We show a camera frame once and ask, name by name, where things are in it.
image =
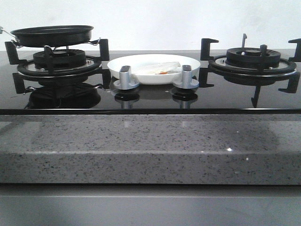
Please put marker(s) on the white plate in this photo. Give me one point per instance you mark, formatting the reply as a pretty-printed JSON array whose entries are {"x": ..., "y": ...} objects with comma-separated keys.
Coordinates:
[{"x": 147, "y": 59}]

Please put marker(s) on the fried egg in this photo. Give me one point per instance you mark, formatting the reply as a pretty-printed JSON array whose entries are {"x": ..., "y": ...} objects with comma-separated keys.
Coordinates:
[{"x": 160, "y": 68}]

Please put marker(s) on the black frying pan mint handle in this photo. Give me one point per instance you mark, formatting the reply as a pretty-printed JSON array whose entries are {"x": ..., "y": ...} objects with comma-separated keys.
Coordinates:
[{"x": 53, "y": 36}]

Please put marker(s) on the left silver stove knob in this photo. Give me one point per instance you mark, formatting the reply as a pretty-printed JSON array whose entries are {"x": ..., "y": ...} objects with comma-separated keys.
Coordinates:
[{"x": 126, "y": 80}]

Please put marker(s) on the silver stove knob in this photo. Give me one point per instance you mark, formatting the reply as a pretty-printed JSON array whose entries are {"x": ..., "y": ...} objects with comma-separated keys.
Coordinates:
[
  {"x": 126, "y": 80},
  {"x": 185, "y": 80}
]

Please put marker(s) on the right silver stove knob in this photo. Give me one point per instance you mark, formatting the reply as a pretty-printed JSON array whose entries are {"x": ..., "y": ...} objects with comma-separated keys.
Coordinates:
[{"x": 185, "y": 80}]

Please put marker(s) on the black glass gas cooktop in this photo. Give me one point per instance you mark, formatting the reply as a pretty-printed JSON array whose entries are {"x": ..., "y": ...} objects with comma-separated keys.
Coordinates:
[{"x": 216, "y": 94}]

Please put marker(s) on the left black gas burner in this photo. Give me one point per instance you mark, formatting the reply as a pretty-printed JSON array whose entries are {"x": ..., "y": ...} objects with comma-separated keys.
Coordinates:
[{"x": 62, "y": 59}]

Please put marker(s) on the black gas burner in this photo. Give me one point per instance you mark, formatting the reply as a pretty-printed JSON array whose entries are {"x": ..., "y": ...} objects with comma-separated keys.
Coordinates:
[
  {"x": 62, "y": 59},
  {"x": 251, "y": 57}
]

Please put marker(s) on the right black gas burner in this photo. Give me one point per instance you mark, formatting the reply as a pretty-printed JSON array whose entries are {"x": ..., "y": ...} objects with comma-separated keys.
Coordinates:
[{"x": 251, "y": 57}]

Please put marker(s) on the right black pan support grate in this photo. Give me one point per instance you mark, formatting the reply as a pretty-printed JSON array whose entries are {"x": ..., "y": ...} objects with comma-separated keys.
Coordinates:
[{"x": 286, "y": 68}]

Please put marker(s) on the black pan support grate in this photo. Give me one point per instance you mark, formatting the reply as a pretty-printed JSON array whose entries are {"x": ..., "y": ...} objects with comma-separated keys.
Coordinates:
[
  {"x": 26, "y": 68},
  {"x": 286, "y": 68}
]

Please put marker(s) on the left black pan support grate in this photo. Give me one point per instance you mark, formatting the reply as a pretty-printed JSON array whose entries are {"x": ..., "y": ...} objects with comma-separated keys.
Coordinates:
[{"x": 26, "y": 68}]

